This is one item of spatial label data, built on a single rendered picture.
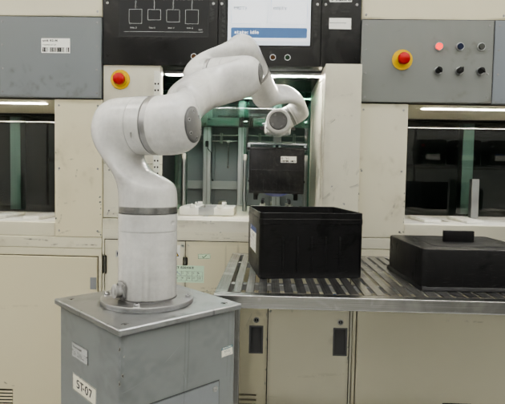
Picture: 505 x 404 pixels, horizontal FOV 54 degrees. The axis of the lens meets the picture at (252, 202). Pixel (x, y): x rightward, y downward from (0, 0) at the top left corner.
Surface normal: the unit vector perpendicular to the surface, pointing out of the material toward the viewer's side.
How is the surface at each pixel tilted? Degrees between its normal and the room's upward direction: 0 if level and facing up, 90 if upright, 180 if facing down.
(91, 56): 90
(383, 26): 90
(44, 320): 90
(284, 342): 90
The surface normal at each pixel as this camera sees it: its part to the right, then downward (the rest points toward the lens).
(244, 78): 0.48, 0.30
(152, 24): -0.03, 0.05
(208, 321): 0.69, 0.05
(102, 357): -0.73, 0.02
